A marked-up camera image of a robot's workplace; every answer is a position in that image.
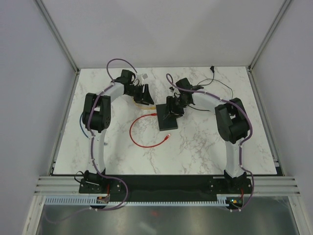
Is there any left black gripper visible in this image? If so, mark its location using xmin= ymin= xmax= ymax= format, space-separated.
xmin=125 ymin=84 xmax=154 ymax=106

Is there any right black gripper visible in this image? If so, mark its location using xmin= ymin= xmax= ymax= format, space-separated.
xmin=163 ymin=95 xmax=190 ymax=121

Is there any black network switch box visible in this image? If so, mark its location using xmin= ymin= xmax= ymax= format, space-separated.
xmin=156 ymin=104 xmax=178 ymax=132

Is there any yellow ethernet cable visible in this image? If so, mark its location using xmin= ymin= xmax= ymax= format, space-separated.
xmin=132 ymin=97 xmax=157 ymax=110

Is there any blue ethernet cable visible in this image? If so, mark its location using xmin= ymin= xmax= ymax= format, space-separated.
xmin=78 ymin=115 xmax=108 ymax=146

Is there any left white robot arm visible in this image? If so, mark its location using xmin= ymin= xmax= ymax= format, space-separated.
xmin=79 ymin=77 xmax=154 ymax=194

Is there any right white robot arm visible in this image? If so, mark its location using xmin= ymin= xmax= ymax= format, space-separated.
xmin=156 ymin=92 xmax=252 ymax=193

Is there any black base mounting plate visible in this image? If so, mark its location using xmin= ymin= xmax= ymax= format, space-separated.
xmin=78 ymin=174 xmax=254 ymax=203

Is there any red ethernet cable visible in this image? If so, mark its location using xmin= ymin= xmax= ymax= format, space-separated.
xmin=129 ymin=112 xmax=172 ymax=148

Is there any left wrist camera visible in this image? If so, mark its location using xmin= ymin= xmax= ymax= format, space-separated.
xmin=120 ymin=70 xmax=148 ymax=83

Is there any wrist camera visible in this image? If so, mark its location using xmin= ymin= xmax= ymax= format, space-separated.
xmin=120 ymin=70 xmax=148 ymax=83
xmin=176 ymin=78 xmax=204 ymax=91

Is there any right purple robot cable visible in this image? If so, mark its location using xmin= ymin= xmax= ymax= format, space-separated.
xmin=166 ymin=72 xmax=256 ymax=213

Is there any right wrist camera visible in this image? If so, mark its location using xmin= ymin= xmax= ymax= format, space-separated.
xmin=176 ymin=78 xmax=204 ymax=91

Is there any black power cord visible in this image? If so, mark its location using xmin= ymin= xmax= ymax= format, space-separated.
xmin=188 ymin=65 xmax=234 ymax=112

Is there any white slotted cable duct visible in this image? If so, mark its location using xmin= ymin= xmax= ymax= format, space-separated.
xmin=44 ymin=194 xmax=242 ymax=207

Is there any aluminium frame rail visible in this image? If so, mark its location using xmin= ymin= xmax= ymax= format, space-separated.
xmin=34 ymin=176 xmax=300 ymax=196

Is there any left aluminium corner post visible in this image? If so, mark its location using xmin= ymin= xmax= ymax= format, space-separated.
xmin=34 ymin=0 xmax=80 ymax=74

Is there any aluminium corner post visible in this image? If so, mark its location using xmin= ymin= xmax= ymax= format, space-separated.
xmin=247 ymin=0 xmax=293 ymax=73
xmin=34 ymin=0 xmax=80 ymax=74

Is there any right aluminium corner post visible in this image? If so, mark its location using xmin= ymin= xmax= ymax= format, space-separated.
xmin=247 ymin=0 xmax=293 ymax=73

